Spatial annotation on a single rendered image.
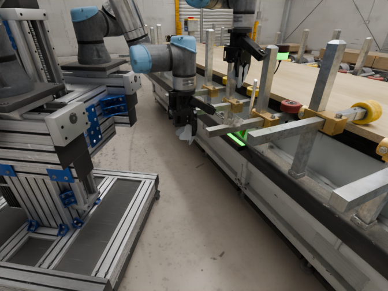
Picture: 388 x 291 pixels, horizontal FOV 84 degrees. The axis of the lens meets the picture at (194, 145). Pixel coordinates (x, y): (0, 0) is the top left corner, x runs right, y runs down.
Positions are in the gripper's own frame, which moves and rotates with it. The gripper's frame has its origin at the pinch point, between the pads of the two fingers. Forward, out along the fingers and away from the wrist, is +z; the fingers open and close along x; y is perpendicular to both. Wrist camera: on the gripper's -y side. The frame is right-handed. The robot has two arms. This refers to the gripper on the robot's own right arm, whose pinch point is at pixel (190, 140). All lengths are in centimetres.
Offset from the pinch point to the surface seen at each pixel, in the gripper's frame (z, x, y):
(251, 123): -2.5, 1.5, -26.4
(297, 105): -7.9, 3.6, -47.6
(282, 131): -12.9, 26.5, -16.1
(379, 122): -7, 28, -62
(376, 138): -6, 33, -52
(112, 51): 62, -800, -46
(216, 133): -1.8, 1.5, -9.9
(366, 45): -24, -31, -143
